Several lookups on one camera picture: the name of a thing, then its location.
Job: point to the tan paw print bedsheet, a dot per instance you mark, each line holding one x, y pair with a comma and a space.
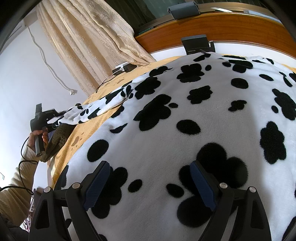
76, 129

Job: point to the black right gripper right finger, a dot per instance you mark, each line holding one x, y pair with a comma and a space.
251, 221

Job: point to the beige sweater left forearm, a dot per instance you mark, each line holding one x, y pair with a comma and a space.
16, 201

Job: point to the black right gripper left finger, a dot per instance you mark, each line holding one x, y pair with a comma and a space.
48, 220

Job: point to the cream patterned curtain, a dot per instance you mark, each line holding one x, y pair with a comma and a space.
91, 38

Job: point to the black device with white clip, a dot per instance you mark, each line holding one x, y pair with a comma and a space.
124, 67

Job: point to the white black spotted fleece garment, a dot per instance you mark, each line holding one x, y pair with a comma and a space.
175, 212

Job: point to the orange wooden headboard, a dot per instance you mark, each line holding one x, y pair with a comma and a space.
223, 27

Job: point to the olive green knitted cloth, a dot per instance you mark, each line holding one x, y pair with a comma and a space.
57, 141

